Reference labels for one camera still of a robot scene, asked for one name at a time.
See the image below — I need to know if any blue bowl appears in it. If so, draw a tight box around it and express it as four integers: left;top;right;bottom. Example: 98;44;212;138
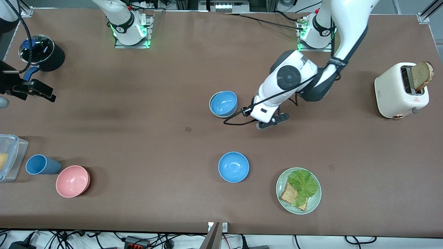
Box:
218;151;250;183
210;91;238;116

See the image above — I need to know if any green bowl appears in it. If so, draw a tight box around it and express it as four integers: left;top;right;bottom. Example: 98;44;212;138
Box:
209;91;238;119

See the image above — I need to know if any pink bowl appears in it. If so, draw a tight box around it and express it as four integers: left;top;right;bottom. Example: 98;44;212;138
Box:
56;165;91;198

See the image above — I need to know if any glass lid blue knob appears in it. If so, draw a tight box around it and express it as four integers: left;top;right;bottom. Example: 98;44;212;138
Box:
18;35;55;64

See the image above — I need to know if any clear plastic container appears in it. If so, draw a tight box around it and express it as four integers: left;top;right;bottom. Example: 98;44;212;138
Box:
0;134;29;182

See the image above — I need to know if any blue cup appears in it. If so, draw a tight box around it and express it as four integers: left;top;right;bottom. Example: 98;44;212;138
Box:
26;154;62;175

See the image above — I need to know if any green lettuce leaf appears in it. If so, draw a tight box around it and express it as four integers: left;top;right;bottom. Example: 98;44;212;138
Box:
288;169;319;208

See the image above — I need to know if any brown bread slice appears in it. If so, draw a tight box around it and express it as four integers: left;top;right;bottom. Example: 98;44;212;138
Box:
280;182;308;211

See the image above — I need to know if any white power strip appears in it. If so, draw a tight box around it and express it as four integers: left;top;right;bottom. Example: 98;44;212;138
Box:
215;3;249;13

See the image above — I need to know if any green plate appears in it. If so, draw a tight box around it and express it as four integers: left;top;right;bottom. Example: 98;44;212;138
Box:
276;167;322;215

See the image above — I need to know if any cream toaster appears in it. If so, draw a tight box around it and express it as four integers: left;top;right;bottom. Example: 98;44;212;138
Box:
374;62;430;119

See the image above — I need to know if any black power adapter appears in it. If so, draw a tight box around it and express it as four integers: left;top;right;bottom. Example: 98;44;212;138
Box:
9;241;37;249

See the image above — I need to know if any brown toast slice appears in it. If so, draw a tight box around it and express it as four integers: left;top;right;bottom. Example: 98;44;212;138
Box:
411;62;434;92

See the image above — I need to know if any black orange power strip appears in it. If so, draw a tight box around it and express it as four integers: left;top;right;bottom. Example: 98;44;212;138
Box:
125;236;150;249

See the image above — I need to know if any black pot blue handle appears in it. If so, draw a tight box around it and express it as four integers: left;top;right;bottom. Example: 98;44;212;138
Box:
18;35;66;80

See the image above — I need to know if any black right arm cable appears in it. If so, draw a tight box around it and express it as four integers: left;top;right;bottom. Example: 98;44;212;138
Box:
6;0;34;74

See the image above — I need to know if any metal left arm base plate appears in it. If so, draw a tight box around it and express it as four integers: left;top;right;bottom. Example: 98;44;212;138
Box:
297;16;335;53

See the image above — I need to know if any black braided table cable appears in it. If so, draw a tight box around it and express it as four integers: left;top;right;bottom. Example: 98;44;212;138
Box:
225;13;305;31

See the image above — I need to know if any black thin table cable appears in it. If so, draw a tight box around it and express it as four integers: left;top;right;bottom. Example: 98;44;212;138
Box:
275;10;301;22

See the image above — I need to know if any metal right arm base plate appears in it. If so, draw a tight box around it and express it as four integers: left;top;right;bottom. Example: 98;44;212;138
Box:
114;15;153;49

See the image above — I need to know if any grey camera pole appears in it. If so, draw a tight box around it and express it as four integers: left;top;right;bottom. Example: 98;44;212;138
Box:
199;222;221;249

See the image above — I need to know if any black looped floor cable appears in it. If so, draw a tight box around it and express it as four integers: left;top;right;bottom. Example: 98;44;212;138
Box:
344;236;377;245

